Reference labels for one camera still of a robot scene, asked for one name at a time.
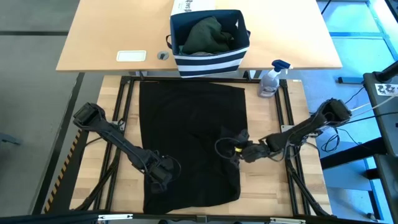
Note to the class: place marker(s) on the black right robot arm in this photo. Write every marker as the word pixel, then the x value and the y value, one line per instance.
pixel 298 132

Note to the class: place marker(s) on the dark green garment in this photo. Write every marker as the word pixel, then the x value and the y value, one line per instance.
pixel 205 37

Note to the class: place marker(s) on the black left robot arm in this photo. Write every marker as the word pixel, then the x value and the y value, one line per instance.
pixel 118 140

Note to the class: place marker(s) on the navy white striped fabric bin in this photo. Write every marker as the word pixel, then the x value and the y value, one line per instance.
pixel 211 67

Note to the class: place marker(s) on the silver metal bracket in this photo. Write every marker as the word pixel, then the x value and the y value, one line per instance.
pixel 287 221
pixel 115 216

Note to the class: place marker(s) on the yellow black hazard strip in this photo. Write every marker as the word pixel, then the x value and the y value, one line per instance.
pixel 62 174

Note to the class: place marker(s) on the white printed tag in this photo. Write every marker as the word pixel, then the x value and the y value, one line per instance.
pixel 387 89

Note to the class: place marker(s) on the white rectangular desk plate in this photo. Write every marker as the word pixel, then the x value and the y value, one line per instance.
pixel 131 56

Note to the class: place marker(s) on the spray bottle with blue head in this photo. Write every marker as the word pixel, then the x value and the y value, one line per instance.
pixel 269 85

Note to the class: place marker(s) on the black aluminium table frame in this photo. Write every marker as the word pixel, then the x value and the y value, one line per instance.
pixel 236 217

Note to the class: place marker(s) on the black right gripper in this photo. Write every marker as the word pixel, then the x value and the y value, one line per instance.
pixel 255 152

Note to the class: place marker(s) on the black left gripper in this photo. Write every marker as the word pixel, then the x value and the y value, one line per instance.
pixel 161 169

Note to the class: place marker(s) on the black T-shirt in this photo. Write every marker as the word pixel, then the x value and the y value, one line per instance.
pixel 186 124

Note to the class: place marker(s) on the table-level camera box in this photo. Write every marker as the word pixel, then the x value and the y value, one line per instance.
pixel 201 219

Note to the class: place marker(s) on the black cart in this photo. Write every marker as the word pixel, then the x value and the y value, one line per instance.
pixel 385 130

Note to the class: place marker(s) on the light wooden desk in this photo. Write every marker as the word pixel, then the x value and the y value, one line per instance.
pixel 109 25

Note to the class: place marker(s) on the round grey desk grommet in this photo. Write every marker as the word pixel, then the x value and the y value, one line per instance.
pixel 163 55

